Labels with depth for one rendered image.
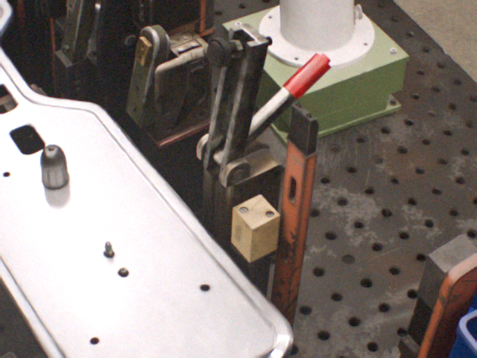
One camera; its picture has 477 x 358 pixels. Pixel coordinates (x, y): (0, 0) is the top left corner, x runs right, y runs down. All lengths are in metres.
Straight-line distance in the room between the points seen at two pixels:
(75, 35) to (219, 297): 0.42
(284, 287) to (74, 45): 0.42
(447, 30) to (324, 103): 1.57
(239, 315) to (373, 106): 0.71
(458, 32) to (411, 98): 1.40
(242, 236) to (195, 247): 0.06
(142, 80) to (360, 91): 0.52
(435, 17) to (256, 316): 2.23
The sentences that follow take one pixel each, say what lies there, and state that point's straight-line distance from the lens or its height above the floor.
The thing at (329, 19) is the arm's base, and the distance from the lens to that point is 1.52.
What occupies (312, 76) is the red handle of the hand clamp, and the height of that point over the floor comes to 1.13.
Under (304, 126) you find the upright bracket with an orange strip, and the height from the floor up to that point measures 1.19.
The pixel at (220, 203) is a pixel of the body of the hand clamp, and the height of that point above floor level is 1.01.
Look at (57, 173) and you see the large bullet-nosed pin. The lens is 1.07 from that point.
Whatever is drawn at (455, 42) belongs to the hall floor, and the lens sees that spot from 3.03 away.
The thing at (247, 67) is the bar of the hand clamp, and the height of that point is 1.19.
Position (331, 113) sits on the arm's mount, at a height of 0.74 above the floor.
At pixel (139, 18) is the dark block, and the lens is 1.19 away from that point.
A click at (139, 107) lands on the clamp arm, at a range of 1.16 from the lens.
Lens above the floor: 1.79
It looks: 46 degrees down
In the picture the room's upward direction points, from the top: 3 degrees clockwise
